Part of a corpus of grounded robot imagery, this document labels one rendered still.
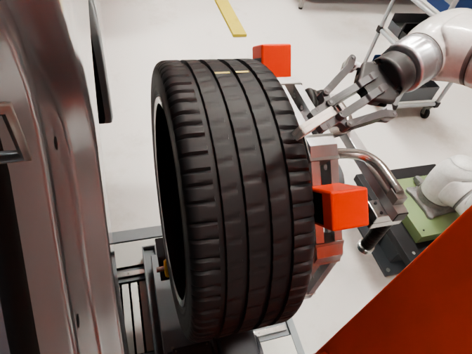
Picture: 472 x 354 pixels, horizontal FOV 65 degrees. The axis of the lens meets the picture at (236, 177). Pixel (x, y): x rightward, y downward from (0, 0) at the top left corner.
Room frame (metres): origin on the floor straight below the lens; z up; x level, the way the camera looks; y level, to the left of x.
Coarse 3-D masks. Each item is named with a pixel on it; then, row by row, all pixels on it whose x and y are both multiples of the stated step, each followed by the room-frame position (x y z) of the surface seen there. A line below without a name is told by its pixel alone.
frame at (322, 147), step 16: (288, 80) 0.74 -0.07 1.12; (288, 96) 0.68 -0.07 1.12; (304, 96) 0.69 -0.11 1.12; (304, 112) 0.66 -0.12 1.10; (304, 144) 0.55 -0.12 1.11; (320, 144) 0.55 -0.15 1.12; (336, 144) 0.56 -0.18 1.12; (320, 160) 0.52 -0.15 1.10; (336, 160) 0.54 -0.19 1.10; (336, 176) 0.52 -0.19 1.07; (320, 240) 0.42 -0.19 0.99; (336, 240) 0.43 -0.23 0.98; (320, 256) 0.40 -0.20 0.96; (336, 256) 0.41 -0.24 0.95; (320, 272) 0.41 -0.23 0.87
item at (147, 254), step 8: (144, 248) 0.76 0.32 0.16; (152, 248) 0.77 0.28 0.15; (144, 256) 0.71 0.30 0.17; (144, 264) 0.68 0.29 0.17; (152, 280) 0.63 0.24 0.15; (152, 288) 0.60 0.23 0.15; (152, 296) 0.56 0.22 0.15; (152, 304) 0.53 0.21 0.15; (152, 312) 0.51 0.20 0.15; (152, 320) 0.48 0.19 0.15; (152, 328) 0.44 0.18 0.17; (152, 336) 0.41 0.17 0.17; (160, 336) 0.42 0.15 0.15; (160, 344) 0.40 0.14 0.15; (160, 352) 0.37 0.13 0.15
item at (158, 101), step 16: (160, 112) 0.73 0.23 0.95; (160, 128) 0.75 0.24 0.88; (160, 144) 0.75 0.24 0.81; (160, 160) 0.73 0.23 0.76; (160, 176) 0.71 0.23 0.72; (160, 192) 0.68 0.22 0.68; (176, 192) 0.69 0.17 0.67; (176, 208) 0.66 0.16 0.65; (176, 224) 0.61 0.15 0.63; (176, 240) 0.56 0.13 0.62; (176, 256) 0.51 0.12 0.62; (176, 272) 0.46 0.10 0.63; (176, 288) 0.40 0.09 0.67
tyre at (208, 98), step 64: (192, 64) 0.66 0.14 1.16; (256, 64) 0.70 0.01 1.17; (192, 128) 0.46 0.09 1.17; (256, 128) 0.50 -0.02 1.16; (192, 192) 0.36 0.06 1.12; (256, 192) 0.40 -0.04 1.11; (192, 256) 0.29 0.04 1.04; (256, 256) 0.33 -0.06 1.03; (192, 320) 0.24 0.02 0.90; (256, 320) 0.28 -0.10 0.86
